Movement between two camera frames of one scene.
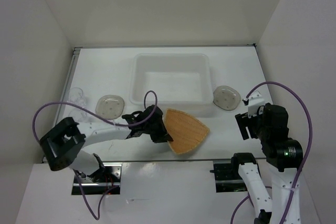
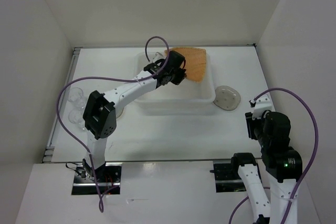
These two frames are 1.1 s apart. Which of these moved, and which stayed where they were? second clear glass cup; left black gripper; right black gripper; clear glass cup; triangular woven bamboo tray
Moved: triangular woven bamboo tray; left black gripper
Stayed: clear glass cup; second clear glass cup; right black gripper
